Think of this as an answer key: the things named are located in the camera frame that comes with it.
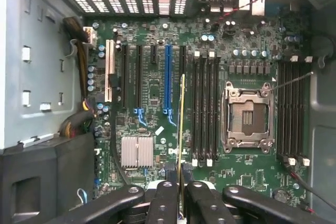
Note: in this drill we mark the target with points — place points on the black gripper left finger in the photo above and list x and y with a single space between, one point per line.
165 203

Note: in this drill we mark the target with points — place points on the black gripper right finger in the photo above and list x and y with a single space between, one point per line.
202 203

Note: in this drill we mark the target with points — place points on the RAM slot white latches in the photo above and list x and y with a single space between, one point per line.
289 108
196 108
210 108
304 108

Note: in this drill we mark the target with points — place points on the green motherboard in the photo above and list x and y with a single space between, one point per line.
236 171

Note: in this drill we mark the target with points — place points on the silver finned chipset heatsink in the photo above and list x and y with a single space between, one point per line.
136 151

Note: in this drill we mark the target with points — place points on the silver CPU socket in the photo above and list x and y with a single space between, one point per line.
248 140

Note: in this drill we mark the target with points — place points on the silver coin battery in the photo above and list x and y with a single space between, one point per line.
281 196

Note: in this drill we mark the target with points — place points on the blue expansion slot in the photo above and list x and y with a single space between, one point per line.
168 77

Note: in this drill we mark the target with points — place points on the long black expansion slot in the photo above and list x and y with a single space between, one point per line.
182 60
124 77
139 77

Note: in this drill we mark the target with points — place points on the black plastic shroud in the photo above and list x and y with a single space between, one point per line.
39 169

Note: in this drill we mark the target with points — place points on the white expansion slot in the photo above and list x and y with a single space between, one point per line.
109 72

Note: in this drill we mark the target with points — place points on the short black expansion slot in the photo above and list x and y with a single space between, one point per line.
153 54

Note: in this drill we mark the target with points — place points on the thin metal locking lever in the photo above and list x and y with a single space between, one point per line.
294 80

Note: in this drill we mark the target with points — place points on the white plastic case clip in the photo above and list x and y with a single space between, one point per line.
26 98
26 54
45 106

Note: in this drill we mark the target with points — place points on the grey metal PC case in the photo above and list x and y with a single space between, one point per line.
39 77

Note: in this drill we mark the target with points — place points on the white power connector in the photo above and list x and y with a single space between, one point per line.
90 36

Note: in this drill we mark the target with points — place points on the black round case latch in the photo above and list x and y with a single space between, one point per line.
324 48

